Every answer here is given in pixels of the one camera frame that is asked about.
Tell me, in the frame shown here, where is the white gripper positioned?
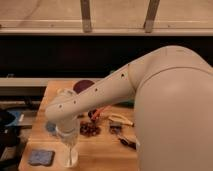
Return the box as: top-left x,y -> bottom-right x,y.
56,128 -> 79,147

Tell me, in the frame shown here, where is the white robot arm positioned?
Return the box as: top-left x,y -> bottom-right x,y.
45,46 -> 213,171

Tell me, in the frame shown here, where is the blue plastic cup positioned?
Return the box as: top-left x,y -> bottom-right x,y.
45,122 -> 56,136

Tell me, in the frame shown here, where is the bunch of dark grapes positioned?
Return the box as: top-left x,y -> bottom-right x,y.
80,121 -> 101,137

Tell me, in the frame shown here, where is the blue sponge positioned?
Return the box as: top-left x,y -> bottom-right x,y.
28,150 -> 55,166

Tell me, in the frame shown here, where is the wooden table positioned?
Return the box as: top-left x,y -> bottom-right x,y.
19,80 -> 138,171

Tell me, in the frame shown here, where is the small grey metal clip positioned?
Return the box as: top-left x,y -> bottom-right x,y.
109,122 -> 122,134

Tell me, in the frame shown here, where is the purple bowl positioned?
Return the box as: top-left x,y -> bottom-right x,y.
73,80 -> 94,94

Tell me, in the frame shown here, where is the yellow banana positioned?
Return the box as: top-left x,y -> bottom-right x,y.
108,114 -> 134,126

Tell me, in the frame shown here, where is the black bag on floor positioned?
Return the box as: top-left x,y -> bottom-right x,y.
0,108 -> 20,158

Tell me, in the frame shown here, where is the orange handled small scoop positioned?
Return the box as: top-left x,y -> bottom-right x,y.
91,106 -> 110,121

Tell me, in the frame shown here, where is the black handled knife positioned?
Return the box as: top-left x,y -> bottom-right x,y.
119,138 -> 136,150

